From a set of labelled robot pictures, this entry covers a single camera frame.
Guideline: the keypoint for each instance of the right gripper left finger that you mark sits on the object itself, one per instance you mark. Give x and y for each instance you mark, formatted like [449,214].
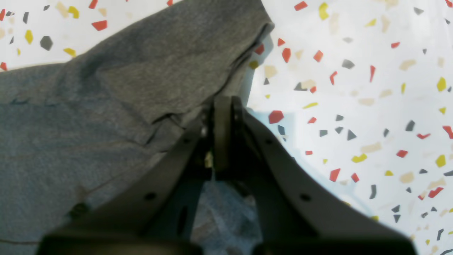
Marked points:
[156,214]

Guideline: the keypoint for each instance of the terrazzo pattern tablecloth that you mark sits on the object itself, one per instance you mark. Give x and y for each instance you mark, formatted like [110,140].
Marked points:
[358,91]

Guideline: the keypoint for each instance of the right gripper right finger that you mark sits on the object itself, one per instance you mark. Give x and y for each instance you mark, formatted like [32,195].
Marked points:
[297,216]

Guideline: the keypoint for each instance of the grey t-shirt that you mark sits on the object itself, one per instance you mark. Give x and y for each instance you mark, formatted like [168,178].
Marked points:
[79,133]

